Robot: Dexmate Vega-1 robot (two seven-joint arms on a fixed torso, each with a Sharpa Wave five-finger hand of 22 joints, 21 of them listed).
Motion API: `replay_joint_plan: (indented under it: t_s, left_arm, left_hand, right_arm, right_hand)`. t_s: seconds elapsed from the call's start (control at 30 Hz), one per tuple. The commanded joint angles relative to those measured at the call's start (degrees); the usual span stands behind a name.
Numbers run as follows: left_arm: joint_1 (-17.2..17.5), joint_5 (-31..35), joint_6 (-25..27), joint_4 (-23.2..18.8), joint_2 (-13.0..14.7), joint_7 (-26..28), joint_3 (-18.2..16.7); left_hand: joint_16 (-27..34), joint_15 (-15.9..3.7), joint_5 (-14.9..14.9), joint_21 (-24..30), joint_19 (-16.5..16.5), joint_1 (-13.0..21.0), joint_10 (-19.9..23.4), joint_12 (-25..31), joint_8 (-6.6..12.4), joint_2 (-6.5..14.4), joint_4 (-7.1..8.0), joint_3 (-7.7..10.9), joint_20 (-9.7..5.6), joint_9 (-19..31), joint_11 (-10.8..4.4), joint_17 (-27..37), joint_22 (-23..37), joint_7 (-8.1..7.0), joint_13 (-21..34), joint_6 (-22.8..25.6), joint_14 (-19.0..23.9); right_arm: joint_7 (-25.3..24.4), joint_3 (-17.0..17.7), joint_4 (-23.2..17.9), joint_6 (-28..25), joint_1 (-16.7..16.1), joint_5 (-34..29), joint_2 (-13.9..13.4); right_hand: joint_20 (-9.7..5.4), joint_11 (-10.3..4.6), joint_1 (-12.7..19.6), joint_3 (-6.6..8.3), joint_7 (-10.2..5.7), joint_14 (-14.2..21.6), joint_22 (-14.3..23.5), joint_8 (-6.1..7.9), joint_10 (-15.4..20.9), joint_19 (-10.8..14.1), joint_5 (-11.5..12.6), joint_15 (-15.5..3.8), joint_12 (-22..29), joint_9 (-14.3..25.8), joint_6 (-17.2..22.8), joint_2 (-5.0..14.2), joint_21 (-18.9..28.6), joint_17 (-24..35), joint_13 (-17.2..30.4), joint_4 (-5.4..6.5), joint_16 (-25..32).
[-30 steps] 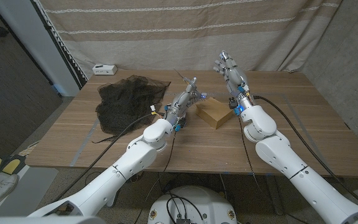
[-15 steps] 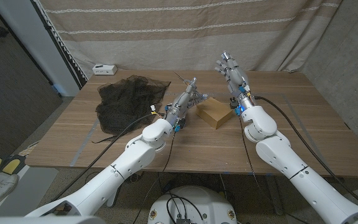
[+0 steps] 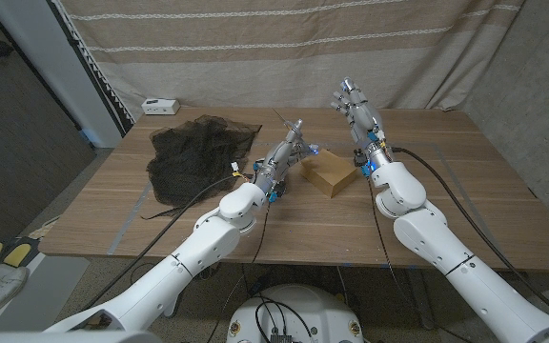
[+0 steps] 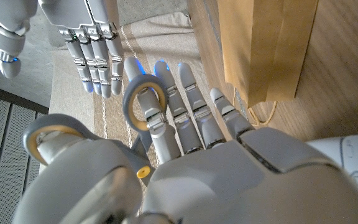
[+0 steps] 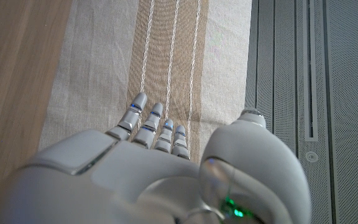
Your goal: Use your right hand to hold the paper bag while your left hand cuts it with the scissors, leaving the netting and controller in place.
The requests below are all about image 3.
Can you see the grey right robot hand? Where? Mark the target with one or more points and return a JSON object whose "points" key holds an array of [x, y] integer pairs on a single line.
{"points": [[365, 119]]}

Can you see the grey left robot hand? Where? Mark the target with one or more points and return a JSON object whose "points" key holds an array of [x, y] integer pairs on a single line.
{"points": [[277, 159]]}

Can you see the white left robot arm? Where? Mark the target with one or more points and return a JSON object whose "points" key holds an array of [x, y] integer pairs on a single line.
{"points": [[198, 248]]}

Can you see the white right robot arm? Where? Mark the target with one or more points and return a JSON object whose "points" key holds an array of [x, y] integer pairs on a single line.
{"points": [[446, 252]]}

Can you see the brown paper bag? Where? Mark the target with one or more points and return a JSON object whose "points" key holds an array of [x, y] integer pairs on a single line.
{"points": [[329, 174]]}

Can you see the black mesh netting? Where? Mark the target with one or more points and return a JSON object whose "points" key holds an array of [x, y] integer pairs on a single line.
{"points": [[193, 152]]}

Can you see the striped beige curtain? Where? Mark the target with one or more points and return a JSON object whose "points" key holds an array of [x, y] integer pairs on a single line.
{"points": [[208, 57]]}

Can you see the white power strip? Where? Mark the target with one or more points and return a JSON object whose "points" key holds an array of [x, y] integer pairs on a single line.
{"points": [[160, 106]]}

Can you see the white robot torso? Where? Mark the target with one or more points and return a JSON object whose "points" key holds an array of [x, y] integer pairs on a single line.
{"points": [[298, 309]]}

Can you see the white table leg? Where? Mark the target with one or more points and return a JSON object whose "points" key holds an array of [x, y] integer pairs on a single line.
{"points": [[172, 307]]}

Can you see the grey table leg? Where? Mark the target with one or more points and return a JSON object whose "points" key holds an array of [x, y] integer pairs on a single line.
{"points": [[420, 300]]}

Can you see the black curtain frame bar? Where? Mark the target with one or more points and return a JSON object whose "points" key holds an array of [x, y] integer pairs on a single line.
{"points": [[88, 66]]}

